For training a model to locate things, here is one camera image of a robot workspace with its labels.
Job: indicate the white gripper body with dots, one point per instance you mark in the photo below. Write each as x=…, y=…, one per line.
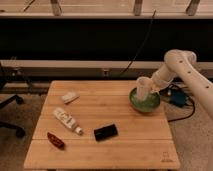
x=154, y=87

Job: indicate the white ceramic cup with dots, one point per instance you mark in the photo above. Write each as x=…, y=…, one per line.
x=143, y=88

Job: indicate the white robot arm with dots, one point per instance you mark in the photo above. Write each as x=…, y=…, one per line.
x=181, y=63

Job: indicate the green ceramic bowl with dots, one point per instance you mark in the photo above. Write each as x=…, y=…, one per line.
x=151, y=103

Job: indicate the blue box on floor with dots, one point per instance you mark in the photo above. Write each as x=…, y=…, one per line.
x=178, y=98

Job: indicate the black rectangular box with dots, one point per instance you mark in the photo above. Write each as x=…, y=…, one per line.
x=105, y=132

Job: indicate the small white block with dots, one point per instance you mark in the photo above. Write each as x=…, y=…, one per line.
x=69, y=97

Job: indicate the white tube with cap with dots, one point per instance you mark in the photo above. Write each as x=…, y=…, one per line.
x=67, y=120

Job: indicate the dark red small object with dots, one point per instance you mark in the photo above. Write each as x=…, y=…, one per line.
x=55, y=141

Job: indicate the black office chair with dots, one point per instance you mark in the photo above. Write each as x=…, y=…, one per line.
x=8, y=102

